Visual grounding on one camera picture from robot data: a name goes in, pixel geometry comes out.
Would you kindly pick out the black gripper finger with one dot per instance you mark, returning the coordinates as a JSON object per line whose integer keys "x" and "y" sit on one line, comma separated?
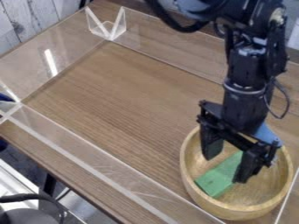
{"x": 211, "y": 142}
{"x": 251, "y": 163}

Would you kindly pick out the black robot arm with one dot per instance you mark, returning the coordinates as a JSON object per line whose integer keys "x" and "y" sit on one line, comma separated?
{"x": 254, "y": 25}

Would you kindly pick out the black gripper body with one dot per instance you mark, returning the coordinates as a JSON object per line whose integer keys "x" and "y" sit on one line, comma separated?
{"x": 239, "y": 117}

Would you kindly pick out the green rectangular block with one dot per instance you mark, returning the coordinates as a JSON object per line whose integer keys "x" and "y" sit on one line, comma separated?
{"x": 216, "y": 180}

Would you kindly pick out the black table leg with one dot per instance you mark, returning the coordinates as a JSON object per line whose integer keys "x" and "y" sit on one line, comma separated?
{"x": 49, "y": 184}

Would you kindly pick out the clear acrylic enclosure wall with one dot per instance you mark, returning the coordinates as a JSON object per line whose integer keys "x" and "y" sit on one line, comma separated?
{"x": 107, "y": 87}

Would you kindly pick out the brown wooden bowl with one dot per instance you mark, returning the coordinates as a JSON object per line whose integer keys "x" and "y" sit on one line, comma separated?
{"x": 244, "y": 201}

